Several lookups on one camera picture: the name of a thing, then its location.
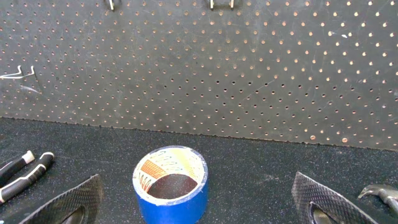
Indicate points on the metal hook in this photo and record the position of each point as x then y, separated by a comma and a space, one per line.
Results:
26, 75
111, 4
211, 4

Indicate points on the black pegboard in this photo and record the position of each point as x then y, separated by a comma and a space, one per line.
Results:
199, 71

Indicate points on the hammer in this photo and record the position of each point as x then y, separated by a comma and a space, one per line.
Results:
384, 193

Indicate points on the black and white pliers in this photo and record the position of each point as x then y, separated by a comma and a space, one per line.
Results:
25, 180

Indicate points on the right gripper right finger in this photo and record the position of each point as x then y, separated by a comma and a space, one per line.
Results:
314, 194

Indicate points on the roll of blue tape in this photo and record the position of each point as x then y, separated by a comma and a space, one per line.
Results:
174, 211

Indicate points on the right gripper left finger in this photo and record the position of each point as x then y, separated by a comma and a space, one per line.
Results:
81, 196

